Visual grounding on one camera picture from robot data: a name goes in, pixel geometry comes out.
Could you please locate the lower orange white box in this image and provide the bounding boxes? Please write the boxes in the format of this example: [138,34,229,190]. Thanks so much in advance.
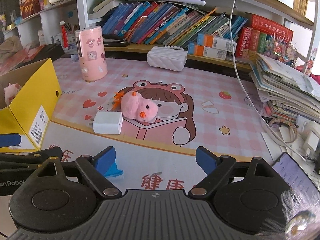
[188,42,227,60]

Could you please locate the small white box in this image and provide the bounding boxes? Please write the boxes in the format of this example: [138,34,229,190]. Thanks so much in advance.
[92,112,123,135]

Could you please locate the pink cartoon desk mat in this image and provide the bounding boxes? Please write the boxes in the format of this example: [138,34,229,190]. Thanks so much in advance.
[42,58,273,189]

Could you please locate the white bookshelf frame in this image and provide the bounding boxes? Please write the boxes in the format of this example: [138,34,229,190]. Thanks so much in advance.
[75,0,320,68]

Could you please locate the pink pig plush toy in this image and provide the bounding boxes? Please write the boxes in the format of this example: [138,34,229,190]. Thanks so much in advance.
[3,83,22,106]

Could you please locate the pink cylindrical container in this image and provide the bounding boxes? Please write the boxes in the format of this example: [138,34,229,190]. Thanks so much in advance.
[75,25,107,81]

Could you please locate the white quilted handbag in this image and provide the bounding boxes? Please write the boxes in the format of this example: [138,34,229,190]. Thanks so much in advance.
[147,46,188,72]

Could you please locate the black smartphone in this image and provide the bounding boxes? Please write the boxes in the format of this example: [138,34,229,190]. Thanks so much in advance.
[272,152,319,199]

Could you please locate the pink duck plush toy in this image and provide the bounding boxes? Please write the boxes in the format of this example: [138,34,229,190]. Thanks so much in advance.
[112,91,158,122]

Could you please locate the stack of papers and notebooks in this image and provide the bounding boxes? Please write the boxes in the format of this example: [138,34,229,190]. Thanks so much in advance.
[250,54,319,122]

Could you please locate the white power strip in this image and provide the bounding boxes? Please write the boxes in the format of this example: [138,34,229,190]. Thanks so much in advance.
[301,120,320,176]

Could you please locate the upper orange white box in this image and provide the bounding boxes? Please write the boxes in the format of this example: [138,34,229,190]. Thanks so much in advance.
[197,34,237,52]

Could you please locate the red dictionary book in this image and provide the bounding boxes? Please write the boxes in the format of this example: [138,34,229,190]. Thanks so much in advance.
[246,13,293,41]

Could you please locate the blue toy shoe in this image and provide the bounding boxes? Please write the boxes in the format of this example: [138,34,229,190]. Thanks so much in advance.
[104,163,124,178]

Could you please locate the orange white box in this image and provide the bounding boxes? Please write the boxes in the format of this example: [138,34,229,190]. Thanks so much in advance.
[197,34,237,52]
[188,42,227,60]

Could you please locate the row of leaning books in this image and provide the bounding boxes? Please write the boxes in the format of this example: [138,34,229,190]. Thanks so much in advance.
[99,1,248,49]

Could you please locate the white charging cable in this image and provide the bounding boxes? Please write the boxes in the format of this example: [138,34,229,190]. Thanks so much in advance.
[228,0,303,158]

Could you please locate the red fortune god figure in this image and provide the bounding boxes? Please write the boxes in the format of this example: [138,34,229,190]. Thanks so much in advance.
[19,0,44,20]

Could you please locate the yellow cardboard box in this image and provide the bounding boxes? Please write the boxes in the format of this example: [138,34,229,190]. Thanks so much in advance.
[1,58,61,153]

